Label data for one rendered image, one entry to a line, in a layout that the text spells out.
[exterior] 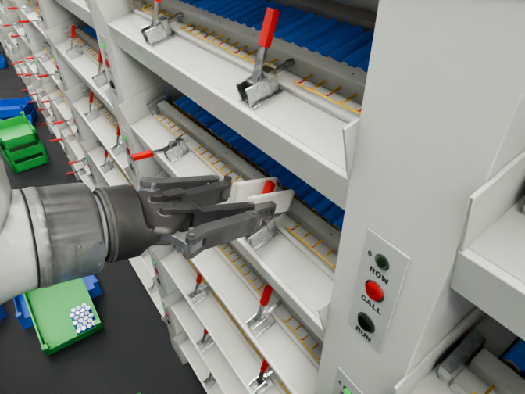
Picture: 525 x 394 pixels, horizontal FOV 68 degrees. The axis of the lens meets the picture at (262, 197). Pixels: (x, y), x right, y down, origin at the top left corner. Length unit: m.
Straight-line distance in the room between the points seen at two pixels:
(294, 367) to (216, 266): 0.25
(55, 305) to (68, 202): 1.39
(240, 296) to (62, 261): 0.42
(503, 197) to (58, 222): 0.33
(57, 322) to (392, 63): 1.60
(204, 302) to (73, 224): 0.66
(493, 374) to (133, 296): 1.50
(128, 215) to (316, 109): 0.20
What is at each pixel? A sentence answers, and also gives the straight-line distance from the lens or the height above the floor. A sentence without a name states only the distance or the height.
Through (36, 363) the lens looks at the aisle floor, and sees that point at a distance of 1.71.
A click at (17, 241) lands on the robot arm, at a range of 0.36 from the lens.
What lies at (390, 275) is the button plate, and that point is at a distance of 0.32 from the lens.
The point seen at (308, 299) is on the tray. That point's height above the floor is 0.94.
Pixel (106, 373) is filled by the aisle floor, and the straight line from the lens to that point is 1.59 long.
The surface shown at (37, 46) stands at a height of 0.76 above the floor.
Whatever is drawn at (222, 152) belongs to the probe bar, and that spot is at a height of 0.98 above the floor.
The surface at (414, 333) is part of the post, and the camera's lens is 0.35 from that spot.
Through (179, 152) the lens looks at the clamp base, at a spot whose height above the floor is 0.95.
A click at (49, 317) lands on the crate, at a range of 1.75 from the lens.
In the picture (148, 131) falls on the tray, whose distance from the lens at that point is 0.83.
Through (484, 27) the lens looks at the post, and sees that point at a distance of 0.23.
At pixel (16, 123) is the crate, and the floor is 0.18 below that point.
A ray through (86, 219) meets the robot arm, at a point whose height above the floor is 1.09.
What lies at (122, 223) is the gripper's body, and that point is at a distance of 0.38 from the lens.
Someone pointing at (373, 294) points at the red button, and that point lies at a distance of 0.34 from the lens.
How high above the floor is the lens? 1.31
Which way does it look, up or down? 37 degrees down
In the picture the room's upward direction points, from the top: straight up
